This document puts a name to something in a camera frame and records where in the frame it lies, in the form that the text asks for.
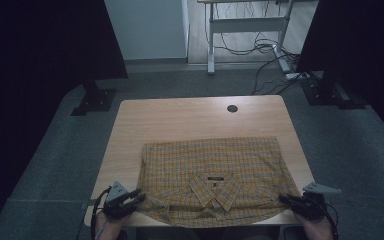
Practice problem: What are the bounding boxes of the white desk frame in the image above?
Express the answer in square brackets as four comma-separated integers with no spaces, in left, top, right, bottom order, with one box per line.
[197,0,296,75]

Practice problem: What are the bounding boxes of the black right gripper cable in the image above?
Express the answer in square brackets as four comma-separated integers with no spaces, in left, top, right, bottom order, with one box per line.
[313,199,340,240]

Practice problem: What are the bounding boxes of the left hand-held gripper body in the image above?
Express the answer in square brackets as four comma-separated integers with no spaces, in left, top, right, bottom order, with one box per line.
[102,180,132,222]

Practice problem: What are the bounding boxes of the person's right hand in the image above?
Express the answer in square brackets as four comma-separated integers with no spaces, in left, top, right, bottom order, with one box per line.
[294,212,335,240]

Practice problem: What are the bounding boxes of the yellow plaid short-sleeved shirt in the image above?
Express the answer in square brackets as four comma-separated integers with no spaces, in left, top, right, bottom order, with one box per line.
[136,135,301,230]

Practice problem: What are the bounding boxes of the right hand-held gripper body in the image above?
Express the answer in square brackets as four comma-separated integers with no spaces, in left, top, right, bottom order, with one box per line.
[293,181,342,222]

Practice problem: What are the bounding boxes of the person's left hand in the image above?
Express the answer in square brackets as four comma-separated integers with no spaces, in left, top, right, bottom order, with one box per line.
[94,210,132,240]

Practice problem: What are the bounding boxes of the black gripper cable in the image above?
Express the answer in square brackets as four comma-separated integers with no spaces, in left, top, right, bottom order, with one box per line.
[90,185,113,240]
[313,199,340,240]

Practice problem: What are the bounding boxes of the black floor cables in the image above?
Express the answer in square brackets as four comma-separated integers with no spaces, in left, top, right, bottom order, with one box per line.
[213,0,314,96]

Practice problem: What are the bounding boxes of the black stand base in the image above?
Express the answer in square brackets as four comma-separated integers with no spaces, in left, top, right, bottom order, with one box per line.
[70,78,118,117]
[300,71,368,110]

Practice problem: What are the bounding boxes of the thin grey wire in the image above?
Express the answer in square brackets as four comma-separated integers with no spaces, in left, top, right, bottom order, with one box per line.
[94,225,108,240]

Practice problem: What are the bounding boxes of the white power strip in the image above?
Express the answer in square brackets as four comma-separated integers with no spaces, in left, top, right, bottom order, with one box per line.
[285,71,311,81]

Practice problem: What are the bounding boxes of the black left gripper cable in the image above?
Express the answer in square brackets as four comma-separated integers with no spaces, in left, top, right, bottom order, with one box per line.
[90,185,113,240]

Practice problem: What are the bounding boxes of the black curtain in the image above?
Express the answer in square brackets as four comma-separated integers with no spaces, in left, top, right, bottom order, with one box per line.
[295,0,384,148]
[0,0,129,240]

